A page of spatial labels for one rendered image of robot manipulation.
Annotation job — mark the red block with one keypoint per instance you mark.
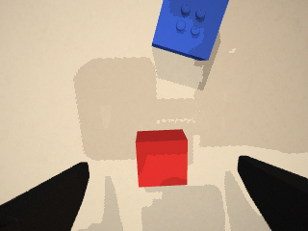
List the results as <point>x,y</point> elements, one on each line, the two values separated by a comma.
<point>162,158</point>

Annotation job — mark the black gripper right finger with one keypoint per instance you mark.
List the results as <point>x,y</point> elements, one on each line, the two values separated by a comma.
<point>280,195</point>

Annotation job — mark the blue toy brick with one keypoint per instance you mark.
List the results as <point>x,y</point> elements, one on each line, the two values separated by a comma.
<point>189,27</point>

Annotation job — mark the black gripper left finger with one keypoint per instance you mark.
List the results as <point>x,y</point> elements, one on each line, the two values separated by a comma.
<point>50,206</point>

